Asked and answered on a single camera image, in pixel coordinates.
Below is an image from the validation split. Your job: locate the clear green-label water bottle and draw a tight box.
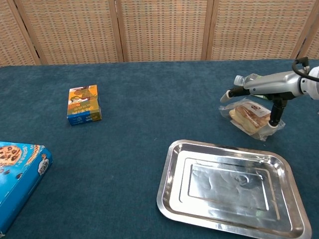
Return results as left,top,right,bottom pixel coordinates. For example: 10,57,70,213
233,73,275,101

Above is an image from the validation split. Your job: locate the small orange blue carton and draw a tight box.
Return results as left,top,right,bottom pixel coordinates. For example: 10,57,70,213
66,84,102,126

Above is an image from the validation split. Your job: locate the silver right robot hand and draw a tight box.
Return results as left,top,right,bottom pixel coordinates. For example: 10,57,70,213
219,70,304,128

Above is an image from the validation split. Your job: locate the woven wooden folding screen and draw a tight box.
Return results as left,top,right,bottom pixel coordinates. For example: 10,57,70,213
0,0,319,67

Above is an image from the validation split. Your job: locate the rectangular stainless steel tray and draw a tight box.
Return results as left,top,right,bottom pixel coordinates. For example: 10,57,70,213
156,139,313,239

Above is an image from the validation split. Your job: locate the plastic-wrapped bread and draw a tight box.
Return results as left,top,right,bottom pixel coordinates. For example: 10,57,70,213
218,98,286,142

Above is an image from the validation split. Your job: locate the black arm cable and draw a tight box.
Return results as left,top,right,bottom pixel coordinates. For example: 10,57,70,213
292,57,319,82

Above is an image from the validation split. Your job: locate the blue tablecloth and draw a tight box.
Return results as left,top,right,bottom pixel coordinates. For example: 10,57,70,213
0,58,319,239

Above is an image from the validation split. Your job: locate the blue chocolate cookie box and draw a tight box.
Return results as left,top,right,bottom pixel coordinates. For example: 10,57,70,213
0,141,53,236

